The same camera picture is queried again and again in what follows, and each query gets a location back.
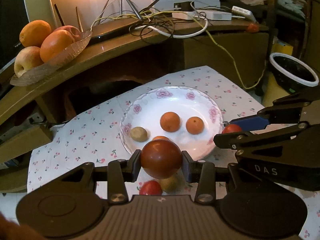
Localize large orange front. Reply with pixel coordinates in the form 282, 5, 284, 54
40, 30, 75, 63

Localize leaf shaped fruit tray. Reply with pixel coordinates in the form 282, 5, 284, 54
10, 30, 92, 87

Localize large orange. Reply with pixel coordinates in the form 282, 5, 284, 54
19, 20, 52, 47
40, 30, 75, 63

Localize black bowl white rim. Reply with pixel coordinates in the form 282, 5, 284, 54
269, 53, 319, 94

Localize red apple back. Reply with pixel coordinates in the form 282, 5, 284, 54
54, 25, 81, 42

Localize cherry print tablecloth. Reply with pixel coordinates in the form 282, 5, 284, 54
27, 66, 319, 239

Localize black tangled cables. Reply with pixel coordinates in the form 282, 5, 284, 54
128, 0, 208, 43

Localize yellow cable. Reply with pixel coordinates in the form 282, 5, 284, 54
90, 10, 267, 90

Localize orange tangerine left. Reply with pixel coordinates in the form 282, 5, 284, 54
160, 112, 180, 133

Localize pale apple front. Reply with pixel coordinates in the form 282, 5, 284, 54
14, 46, 43, 77

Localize large orange back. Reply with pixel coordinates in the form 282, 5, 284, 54
19, 20, 52, 47

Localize curved wooden tv stand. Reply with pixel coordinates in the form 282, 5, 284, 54
0, 17, 271, 201

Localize dark red tomato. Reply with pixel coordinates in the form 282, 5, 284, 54
140, 139, 182, 179

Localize orange tangerine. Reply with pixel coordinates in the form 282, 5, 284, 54
185, 116, 204, 135
160, 112, 180, 133

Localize white floral plate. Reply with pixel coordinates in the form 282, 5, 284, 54
120, 86, 223, 160

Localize black power adapter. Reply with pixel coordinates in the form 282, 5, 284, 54
174, 1, 195, 11

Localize white power strip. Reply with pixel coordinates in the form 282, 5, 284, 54
172, 10, 232, 21

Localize red tomato under gripper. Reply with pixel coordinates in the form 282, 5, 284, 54
139, 180, 163, 196

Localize white adapter box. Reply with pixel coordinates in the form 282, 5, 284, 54
232, 6, 257, 23

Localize small red fruit on shelf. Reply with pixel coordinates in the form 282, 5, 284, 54
246, 23, 260, 34

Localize brown kiwi under gripper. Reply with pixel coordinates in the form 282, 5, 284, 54
159, 174, 185, 193

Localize red tomato near blue finger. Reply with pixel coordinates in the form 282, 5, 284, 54
222, 124, 242, 134

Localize brown kiwi on plate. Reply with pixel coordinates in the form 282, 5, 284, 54
130, 127, 148, 142

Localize orange tangerine right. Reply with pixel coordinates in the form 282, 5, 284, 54
185, 116, 204, 135

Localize white cable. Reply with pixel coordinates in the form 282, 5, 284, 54
130, 17, 209, 40

